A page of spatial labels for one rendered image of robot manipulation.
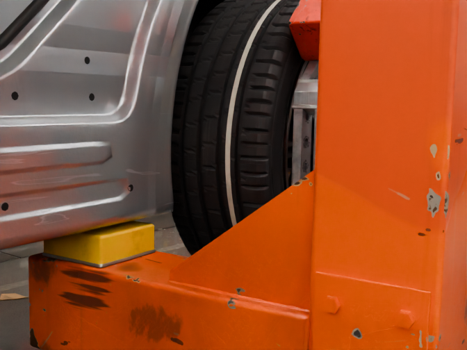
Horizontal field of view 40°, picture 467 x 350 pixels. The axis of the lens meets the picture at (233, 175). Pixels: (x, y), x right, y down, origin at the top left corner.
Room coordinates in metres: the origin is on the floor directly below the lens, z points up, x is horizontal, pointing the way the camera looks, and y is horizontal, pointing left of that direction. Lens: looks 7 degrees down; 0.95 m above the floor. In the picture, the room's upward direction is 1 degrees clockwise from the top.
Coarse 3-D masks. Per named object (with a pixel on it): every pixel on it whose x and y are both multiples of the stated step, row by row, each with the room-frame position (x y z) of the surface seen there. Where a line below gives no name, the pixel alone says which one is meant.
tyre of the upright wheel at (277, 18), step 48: (240, 0) 1.39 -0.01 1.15; (288, 0) 1.31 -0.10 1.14; (192, 48) 1.28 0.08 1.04; (240, 48) 1.23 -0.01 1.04; (288, 48) 1.18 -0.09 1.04; (192, 96) 1.22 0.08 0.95; (240, 96) 1.16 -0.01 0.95; (288, 96) 1.19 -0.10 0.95; (192, 144) 1.20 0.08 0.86; (240, 144) 1.14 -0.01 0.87; (192, 192) 1.21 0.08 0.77; (240, 192) 1.16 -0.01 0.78; (192, 240) 1.27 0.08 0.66
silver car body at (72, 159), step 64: (0, 0) 2.91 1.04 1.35; (64, 0) 0.98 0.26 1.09; (128, 0) 1.07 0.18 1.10; (192, 0) 1.18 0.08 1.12; (0, 64) 0.89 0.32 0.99; (64, 64) 0.95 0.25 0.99; (128, 64) 1.07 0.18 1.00; (0, 128) 0.83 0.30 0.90; (64, 128) 0.92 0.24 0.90; (128, 128) 1.03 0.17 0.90; (0, 192) 0.83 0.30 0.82; (64, 192) 0.93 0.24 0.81; (128, 192) 1.04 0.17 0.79
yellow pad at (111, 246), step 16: (128, 224) 1.09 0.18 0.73; (144, 224) 1.09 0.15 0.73; (48, 240) 1.05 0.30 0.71; (64, 240) 1.03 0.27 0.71; (80, 240) 1.01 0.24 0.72; (96, 240) 0.99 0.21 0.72; (112, 240) 1.01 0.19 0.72; (128, 240) 1.04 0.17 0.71; (144, 240) 1.07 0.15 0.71; (48, 256) 1.05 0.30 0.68; (64, 256) 1.03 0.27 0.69; (80, 256) 1.01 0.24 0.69; (96, 256) 0.99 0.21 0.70; (112, 256) 1.01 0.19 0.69; (128, 256) 1.04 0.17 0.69
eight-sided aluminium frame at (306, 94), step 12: (312, 60) 1.20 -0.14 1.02; (312, 72) 1.17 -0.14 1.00; (300, 84) 1.16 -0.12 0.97; (312, 84) 1.15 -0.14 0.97; (300, 96) 1.15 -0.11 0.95; (312, 96) 1.14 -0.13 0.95; (300, 108) 1.15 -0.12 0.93; (312, 108) 1.13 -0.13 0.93; (300, 120) 1.15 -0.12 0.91; (300, 132) 1.15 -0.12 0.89; (300, 144) 1.15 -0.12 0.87; (300, 156) 1.15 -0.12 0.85; (300, 168) 1.15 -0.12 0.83
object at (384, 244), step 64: (384, 0) 0.74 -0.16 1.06; (448, 0) 0.70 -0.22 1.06; (320, 64) 0.78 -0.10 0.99; (384, 64) 0.74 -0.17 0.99; (448, 64) 0.70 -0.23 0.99; (320, 128) 0.78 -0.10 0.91; (384, 128) 0.73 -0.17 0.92; (448, 128) 0.70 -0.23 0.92; (320, 192) 0.77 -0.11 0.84; (384, 192) 0.73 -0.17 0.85; (448, 192) 0.70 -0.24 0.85; (320, 256) 0.77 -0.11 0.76; (384, 256) 0.73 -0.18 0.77; (448, 256) 0.72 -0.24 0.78; (320, 320) 0.76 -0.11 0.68; (384, 320) 0.72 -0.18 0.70; (448, 320) 0.73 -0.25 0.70
